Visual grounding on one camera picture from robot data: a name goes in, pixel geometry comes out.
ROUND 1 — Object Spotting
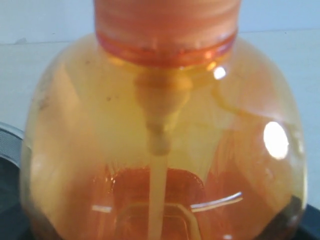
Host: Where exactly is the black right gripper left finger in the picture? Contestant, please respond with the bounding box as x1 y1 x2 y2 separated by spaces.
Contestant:
0 157 34 240

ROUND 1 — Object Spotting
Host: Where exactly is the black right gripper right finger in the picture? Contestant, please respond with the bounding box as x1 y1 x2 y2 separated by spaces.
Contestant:
298 204 320 240

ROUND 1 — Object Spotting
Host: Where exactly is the orange pump soap bottle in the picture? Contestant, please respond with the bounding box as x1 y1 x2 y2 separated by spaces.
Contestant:
20 0 307 240

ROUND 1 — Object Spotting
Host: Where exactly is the large steel mesh colander bowl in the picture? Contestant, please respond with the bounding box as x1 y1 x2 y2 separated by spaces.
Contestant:
0 122 24 168

